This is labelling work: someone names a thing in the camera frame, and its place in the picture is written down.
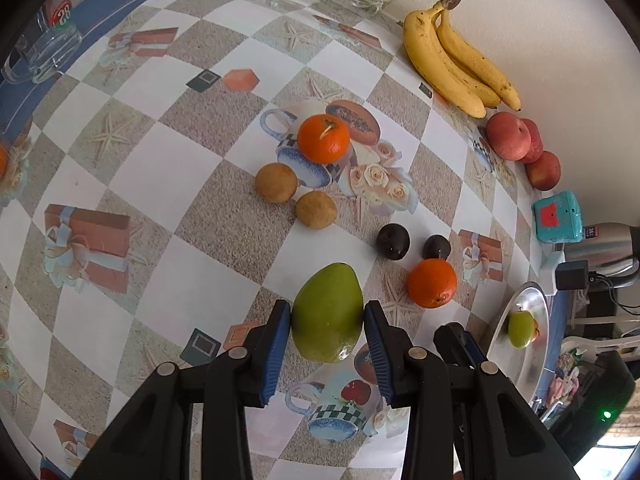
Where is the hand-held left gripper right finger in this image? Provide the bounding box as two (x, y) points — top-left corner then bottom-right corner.
(363, 300), (583, 480)

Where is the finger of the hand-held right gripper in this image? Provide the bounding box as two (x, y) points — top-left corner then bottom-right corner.
(433, 323), (488, 368)

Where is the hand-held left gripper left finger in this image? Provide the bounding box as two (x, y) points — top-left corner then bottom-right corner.
(72, 300), (292, 480)

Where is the green mango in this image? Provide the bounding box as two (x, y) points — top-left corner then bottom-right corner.
(507, 309), (536, 350)
(291, 262), (365, 364)

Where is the round steel plate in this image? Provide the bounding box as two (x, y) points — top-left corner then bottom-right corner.
(486, 281), (550, 413)

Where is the dark purple plum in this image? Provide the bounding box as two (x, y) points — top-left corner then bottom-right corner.
(376, 223), (412, 261)
(422, 234), (451, 261)

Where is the round brown fruit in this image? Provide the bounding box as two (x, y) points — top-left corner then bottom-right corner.
(255, 162), (299, 204)
(295, 190), (338, 231)

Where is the pink floral pouch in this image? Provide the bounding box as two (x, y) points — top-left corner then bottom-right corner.
(547, 352), (583, 406)

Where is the white chair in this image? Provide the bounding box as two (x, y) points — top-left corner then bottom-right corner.
(560, 317), (640, 361)

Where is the white power adapter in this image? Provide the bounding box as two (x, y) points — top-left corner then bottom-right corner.
(539, 250), (566, 296)

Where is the black charger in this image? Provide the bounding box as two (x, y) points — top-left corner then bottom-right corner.
(556, 260), (591, 291)

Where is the stainless steel thermos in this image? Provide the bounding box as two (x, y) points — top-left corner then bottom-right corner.
(562, 222), (640, 278)

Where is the teal plastic box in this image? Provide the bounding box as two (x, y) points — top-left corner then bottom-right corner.
(532, 190), (584, 245)

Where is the red apple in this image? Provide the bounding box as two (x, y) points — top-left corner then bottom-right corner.
(486, 111), (532, 162)
(525, 150), (562, 191)
(520, 118), (544, 163)

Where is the checkered printed tablecloth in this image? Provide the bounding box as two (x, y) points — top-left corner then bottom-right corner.
(0, 0), (551, 480)

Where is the yellow banana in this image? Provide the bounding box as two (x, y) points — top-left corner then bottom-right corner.
(437, 15), (502, 109)
(440, 0), (522, 112)
(403, 7), (487, 119)

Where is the glass mug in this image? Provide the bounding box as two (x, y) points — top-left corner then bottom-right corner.
(2, 0), (83, 85)

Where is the black cable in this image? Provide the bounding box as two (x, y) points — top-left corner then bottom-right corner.
(587, 270), (640, 318)

